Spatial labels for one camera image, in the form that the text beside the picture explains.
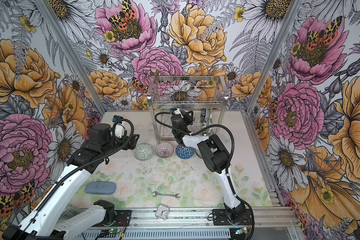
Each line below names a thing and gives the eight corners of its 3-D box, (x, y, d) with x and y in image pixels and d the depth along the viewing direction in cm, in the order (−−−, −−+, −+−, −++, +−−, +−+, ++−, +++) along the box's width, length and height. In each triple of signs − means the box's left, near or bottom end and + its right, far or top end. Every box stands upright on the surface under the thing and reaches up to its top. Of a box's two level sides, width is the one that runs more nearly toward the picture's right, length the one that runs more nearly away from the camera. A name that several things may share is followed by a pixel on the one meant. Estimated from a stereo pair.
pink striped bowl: (155, 158, 97) (154, 154, 93) (157, 145, 103) (156, 141, 100) (173, 158, 97) (172, 154, 93) (173, 145, 103) (173, 141, 100)
